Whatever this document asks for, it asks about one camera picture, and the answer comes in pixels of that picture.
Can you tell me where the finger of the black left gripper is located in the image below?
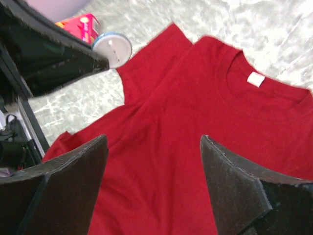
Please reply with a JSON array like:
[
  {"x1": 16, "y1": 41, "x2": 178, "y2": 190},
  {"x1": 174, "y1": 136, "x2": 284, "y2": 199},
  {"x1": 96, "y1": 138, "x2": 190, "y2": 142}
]
[{"x1": 0, "y1": 0, "x2": 110, "y2": 98}]

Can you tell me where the red t-shirt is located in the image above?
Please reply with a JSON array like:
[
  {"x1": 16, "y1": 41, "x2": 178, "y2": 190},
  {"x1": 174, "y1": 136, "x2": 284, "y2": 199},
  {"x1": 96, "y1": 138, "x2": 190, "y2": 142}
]
[{"x1": 44, "y1": 24, "x2": 313, "y2": 235}]

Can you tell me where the round white blue brooch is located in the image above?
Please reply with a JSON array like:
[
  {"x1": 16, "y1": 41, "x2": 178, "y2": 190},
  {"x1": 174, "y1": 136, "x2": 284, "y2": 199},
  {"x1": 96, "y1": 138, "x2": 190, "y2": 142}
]
[{"x1": 91, "y1": 32, "x2": 133, "y2": 69}]

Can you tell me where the pink orange sponge box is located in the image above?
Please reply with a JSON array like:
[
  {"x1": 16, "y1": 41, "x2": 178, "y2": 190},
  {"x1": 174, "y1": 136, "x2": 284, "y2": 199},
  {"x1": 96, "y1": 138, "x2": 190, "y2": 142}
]
[{"x1": 55, "y1": 13, "x2": 101, "y2": 45}]

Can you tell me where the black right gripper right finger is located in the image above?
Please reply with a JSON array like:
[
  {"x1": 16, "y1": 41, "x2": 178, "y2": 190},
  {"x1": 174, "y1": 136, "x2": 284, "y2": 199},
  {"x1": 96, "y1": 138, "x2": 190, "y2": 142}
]
[{"x1": 201, "y1": 135, "x2": 313, "y2": 235}]

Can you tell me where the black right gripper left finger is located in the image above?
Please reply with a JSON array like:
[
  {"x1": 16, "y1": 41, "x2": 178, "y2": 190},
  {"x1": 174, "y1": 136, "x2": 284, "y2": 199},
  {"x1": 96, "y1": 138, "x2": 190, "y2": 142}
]
[{"x1": 0, "y1": 135, "x2": 108, "y2": 235}]

